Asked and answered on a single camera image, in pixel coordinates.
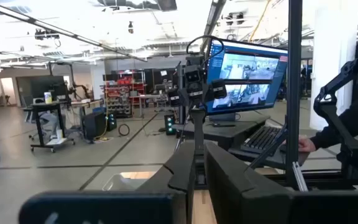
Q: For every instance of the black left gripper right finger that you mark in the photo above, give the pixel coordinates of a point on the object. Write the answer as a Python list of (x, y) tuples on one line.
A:
[(244, 202)]

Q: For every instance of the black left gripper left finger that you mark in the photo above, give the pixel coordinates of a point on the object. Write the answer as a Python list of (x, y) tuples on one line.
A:
[(166, 202)]

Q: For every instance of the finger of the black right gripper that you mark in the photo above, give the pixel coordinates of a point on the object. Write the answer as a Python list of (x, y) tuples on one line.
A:
[(174, 98), (219, 88)]

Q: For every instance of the person's forearm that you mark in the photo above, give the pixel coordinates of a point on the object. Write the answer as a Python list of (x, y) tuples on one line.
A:
[(346, 124)]

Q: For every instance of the white work table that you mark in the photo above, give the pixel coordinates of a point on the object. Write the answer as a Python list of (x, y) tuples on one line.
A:
[(148, 97)]

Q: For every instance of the computer tower green lights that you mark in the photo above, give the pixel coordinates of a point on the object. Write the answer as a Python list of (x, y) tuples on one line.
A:
[(169, 124)]

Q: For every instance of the computer monitor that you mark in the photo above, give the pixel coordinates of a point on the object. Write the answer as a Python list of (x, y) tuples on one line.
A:
[(247, 77)]

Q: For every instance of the black monitor desk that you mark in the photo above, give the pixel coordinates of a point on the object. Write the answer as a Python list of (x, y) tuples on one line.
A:
[(222, 130)]

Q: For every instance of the white plastic bin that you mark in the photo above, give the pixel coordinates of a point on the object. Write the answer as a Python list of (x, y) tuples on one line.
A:
[(120, 183)]

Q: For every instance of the red parts shelf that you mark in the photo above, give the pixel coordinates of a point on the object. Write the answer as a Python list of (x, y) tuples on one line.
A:
[(118, 93)]

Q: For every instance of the black keyboard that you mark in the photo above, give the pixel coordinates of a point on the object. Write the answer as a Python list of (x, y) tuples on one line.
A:
[(261, 140)]

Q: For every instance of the black computer tower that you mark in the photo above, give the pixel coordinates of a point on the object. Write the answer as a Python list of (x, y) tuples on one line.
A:
[(95, 124)]

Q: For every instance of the person's hand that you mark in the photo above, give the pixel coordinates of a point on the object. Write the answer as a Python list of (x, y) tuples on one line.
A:
[(306, 144)]

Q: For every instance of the white column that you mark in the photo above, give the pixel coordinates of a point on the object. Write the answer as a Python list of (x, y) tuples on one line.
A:
[(331, 62)]

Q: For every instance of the black rolling desk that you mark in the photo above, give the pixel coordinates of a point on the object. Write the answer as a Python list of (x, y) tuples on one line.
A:
[(48, 105)]

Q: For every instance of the white wipes canister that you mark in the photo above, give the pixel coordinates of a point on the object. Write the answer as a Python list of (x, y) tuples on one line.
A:
[(48, 98)]

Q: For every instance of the large black screen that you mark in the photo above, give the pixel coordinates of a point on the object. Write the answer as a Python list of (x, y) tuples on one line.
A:
[(42, 87)]

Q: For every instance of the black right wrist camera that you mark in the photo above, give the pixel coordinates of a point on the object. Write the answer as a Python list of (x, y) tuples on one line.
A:
[(193, 74)]

